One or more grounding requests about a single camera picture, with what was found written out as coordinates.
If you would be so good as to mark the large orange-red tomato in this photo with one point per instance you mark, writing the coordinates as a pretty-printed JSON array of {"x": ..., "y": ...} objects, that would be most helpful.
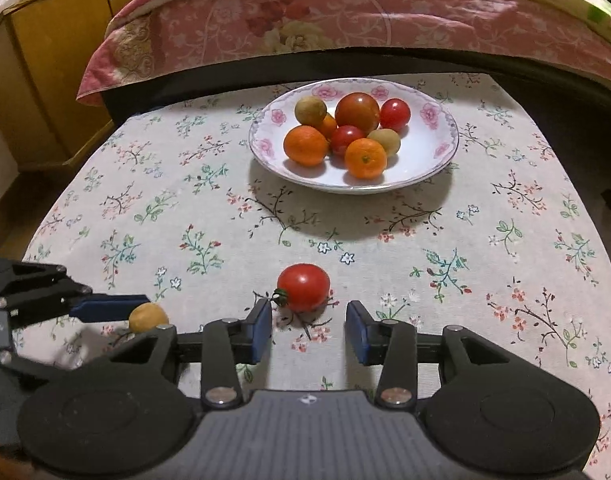
[{"x": 358, "y": 112}]

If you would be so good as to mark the dark bed frame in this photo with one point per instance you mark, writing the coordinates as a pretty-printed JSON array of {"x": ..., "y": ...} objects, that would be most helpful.
[{"x": 560, "y": 90}]

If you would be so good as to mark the wrinkled yellow round fruit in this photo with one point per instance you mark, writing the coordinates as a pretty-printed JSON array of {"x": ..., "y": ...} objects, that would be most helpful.
[{"x": 148, "y": 317}]

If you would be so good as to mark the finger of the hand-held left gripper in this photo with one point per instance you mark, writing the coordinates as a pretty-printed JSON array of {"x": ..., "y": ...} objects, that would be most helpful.
[
  {"x": 30, "y": 364},
  {"x": 105, "y": 306}
]

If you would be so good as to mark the small red tomato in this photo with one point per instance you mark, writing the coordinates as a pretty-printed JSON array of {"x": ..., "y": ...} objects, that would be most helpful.
[
  {"x": 395, "y": 114},
  {"x": 346, "y": 137},
  {"x": 305, "y": 285}
]

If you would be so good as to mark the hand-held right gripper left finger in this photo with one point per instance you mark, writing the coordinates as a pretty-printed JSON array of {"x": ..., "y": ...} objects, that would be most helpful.
[{"x": 260, "y": 330}]

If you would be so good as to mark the small mandarin orange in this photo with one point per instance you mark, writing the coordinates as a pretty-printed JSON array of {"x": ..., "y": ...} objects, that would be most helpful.
[{"x": 329, "y": 127}]

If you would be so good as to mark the white floral-rimmed plate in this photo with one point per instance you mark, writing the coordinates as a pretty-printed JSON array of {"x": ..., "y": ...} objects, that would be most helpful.
[{"x": 425, "y": 160}]

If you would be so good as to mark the pink floral blanket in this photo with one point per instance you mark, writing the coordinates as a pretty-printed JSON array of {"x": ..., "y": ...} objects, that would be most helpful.
[{"x": 335, "y": 15}]

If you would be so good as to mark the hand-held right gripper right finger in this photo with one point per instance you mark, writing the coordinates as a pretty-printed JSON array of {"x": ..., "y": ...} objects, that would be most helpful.
[{"x": 358, "y": 332}]

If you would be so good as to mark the rough-skinned mandarin orange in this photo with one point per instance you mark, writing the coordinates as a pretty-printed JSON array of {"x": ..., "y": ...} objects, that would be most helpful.
[{"x": 365, "y": 158}]

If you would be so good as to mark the yellow wooden cabinet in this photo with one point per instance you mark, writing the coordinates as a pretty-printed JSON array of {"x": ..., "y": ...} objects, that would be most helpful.
[{"x": 45, "y": 60}]

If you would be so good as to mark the smooth mandarin orange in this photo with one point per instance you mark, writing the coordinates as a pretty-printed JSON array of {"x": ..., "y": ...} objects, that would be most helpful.
[{"x": 306, "y": 146}]

